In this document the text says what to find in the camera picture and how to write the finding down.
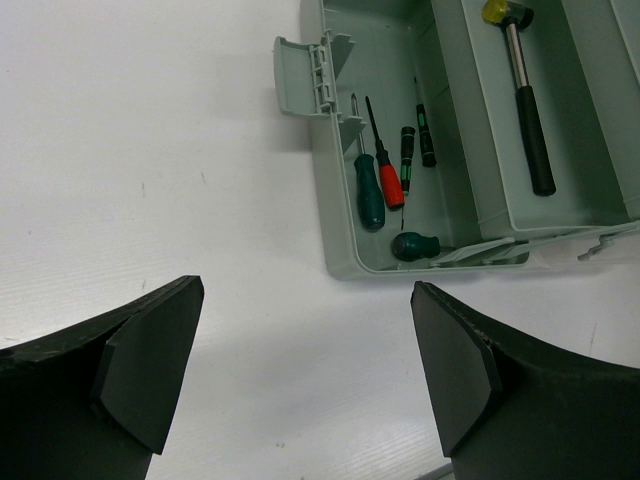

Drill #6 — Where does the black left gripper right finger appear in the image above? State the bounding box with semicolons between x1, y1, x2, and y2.
411;282;639;479

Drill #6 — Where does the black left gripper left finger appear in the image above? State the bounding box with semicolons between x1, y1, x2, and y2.
1;275;204;479

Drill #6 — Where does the large green handled screwdriver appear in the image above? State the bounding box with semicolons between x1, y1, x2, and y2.
348;93;386;231

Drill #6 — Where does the red handled screwdriver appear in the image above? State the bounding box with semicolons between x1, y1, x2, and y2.
365;96;405;211

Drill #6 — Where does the small green precision screwdriver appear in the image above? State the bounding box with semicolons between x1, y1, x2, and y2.
413;77;437;168

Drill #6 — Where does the green cantilever toolbox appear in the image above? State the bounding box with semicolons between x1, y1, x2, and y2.
273;1;639;280

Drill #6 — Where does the small hammer black handle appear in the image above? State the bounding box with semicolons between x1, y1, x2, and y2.
482;1;556;197

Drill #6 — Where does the stubby green handled screwdriver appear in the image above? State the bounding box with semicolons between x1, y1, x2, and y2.
391;232;455;262

